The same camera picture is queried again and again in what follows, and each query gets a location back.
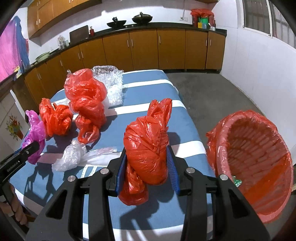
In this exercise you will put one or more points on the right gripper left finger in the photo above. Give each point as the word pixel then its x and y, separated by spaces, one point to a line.
pixel 62 217

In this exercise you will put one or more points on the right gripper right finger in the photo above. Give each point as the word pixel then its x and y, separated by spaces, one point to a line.
pixel 233 216

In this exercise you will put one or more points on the magenta plastic bag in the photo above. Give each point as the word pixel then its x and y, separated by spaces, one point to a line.
pixel 36 133

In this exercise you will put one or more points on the green plastic bag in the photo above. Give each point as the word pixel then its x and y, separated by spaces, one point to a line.
pixel 237 182

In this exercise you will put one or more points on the clear plastic bag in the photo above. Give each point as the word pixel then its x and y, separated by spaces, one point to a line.
pixel 76 154

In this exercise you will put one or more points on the large red plastic bag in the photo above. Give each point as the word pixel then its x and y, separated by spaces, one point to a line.
pixel 86 96

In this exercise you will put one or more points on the red plastic bag front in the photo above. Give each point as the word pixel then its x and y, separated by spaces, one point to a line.
pixel 145 141

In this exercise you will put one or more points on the clear bubble wrap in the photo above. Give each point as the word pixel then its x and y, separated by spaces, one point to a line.
pixel 112 78

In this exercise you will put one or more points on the red lined trash basket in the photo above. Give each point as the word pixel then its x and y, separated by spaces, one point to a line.
pixel 247 146

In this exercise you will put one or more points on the person left hand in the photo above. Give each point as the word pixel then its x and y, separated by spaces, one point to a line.
pixel 15 207

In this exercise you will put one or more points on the flower sticker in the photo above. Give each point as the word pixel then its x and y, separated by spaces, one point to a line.
pixel 14 127

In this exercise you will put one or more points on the yellow detergent bottle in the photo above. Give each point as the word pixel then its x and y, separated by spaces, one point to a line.
pixel 18 72

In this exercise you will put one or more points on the green basin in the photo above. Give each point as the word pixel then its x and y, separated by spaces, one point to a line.
pixel 42 57

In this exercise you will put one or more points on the pink purple curtain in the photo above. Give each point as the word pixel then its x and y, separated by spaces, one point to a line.
pixel 14 49

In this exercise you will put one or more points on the blue striped tablecloth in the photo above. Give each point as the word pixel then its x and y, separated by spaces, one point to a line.
pixel 162 216

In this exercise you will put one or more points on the clear bag on counter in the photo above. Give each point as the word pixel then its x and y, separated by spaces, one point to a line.
pixel 62 42

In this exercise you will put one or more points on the dark cutting board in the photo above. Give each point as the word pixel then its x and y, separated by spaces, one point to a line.
pixel 79 35

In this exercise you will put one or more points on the wooden upper cabinets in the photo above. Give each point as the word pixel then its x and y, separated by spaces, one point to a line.
pixel 43 15

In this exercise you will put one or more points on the wooden cabinets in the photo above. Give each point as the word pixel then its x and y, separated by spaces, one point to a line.
pixel 43 15
pixel 164 49

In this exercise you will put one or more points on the red bottle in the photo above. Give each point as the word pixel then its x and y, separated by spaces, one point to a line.
pixel 92 32

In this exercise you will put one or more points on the black wok left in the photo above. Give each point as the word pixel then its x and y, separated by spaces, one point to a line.
pixel 116 24

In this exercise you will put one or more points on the wooden lower cabinets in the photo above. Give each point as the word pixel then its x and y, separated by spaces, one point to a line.
pixel 164 49

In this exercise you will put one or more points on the black lidded wok right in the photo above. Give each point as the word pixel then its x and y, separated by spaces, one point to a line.
pixel 142 19

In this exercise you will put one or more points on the red bag covered rack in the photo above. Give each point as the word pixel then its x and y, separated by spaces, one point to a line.
pixel 203 19

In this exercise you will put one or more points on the barred window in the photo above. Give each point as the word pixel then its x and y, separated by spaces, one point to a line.
pixel 265 17

